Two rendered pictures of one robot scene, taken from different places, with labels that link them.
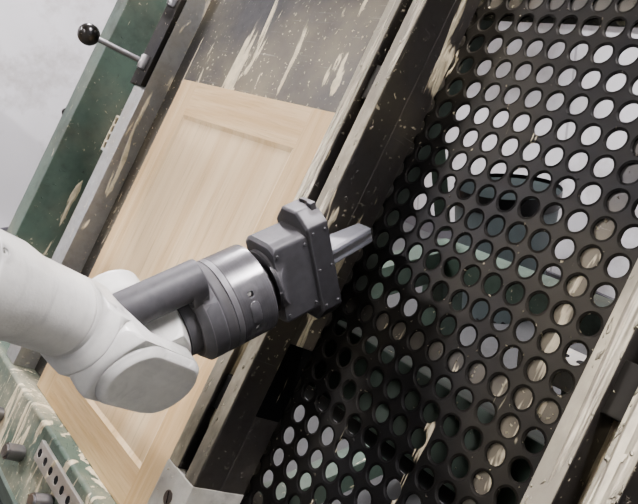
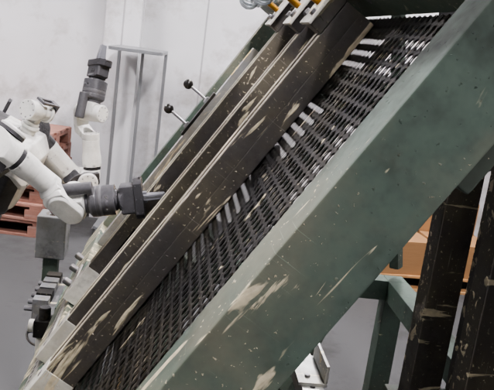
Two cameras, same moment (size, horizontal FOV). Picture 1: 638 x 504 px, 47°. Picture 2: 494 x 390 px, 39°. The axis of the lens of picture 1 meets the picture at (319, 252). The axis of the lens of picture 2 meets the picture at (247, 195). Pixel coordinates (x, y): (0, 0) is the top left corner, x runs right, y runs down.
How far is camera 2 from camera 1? 150 cm
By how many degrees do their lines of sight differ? 28
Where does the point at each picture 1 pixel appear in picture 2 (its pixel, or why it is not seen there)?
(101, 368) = (49, 198)
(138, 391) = (60, 211)
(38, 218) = not seen: hidden behind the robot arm
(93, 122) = not seen: hidden behind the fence
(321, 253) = (137, 193)
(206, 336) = (88, 206)
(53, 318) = (37, 179)
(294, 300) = (125, 206)
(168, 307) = (77, 192)
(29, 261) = (33, 162)
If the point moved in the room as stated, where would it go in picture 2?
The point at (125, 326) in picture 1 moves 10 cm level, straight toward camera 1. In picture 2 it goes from (58, 189) to (39, 196)
